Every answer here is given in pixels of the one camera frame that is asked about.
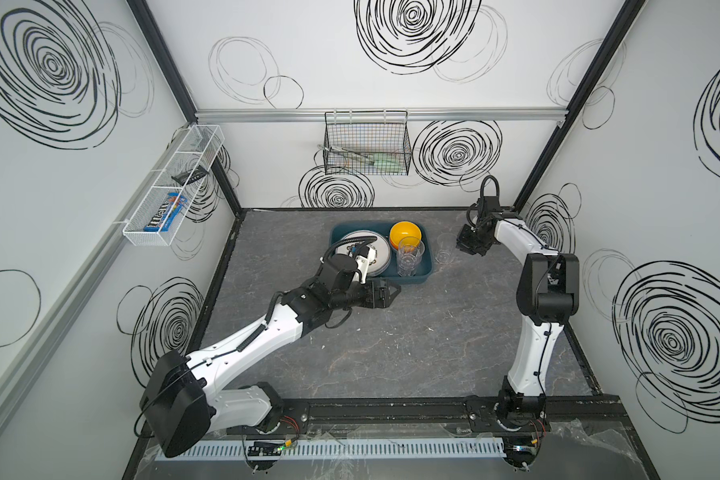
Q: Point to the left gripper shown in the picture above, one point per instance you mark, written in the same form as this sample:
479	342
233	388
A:
372	293

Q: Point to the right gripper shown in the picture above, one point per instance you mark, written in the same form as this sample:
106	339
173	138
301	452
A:
472	240

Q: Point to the yellow bowl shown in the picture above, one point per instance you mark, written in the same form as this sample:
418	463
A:
402	230

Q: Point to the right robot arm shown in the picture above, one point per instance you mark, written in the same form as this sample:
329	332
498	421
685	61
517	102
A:
547	296

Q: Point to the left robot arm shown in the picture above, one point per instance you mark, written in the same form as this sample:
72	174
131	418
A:
187	396

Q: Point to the teal plastic bin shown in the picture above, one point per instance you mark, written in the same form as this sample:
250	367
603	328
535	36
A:
422	271

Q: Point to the green item in basket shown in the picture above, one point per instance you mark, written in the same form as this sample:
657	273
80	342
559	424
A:
388	162

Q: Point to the metal tongs in basket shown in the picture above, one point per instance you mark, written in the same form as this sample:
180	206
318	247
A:
348	154

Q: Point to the black remote on shelf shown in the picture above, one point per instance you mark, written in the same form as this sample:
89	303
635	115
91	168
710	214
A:
190	176

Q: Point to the blue candy packet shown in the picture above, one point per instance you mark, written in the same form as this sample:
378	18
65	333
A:
171	206

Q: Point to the black wire wall basket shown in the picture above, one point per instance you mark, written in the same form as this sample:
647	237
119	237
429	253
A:
367	137

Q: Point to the white slotted cable duct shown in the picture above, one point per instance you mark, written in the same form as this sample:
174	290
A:
326	449

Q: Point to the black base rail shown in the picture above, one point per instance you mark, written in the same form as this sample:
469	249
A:
480	414

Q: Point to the white wire wall shelf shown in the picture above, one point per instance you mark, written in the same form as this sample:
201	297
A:
195	144

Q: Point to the left wall aluminium rail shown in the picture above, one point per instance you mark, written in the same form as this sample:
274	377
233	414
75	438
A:
44	341

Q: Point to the black corner frame post right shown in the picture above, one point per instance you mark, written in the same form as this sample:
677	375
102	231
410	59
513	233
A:
602	59

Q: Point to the black corner frame post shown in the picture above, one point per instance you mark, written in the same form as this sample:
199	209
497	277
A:
159	48
602	59

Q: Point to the black corner frame post left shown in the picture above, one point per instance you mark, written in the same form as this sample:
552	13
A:
159	48

